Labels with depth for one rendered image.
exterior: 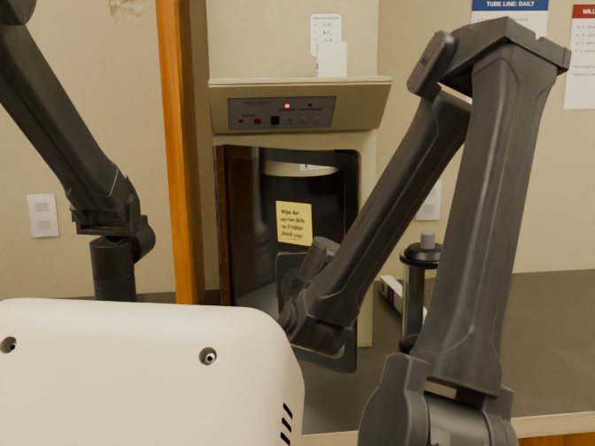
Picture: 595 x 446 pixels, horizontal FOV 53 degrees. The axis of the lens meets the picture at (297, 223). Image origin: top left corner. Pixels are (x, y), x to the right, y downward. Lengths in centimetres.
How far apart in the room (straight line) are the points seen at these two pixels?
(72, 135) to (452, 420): 50
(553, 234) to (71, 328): 165
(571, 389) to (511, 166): 77
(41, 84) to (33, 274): 113
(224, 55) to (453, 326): 79
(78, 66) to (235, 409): 136
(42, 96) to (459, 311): 46
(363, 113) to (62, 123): 60
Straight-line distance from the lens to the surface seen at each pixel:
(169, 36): 107
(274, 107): 109
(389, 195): 69
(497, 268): 52
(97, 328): 38
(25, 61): 65
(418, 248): 120
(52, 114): 69
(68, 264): 173
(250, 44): 116
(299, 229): 106
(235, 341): 35
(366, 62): 119
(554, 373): 131
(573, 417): 119
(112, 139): 163
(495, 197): 53
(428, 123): 66
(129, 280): 88
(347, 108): 111
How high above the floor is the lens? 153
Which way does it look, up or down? 15 degrees down
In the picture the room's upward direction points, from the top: 1 degrees counter-clockwise
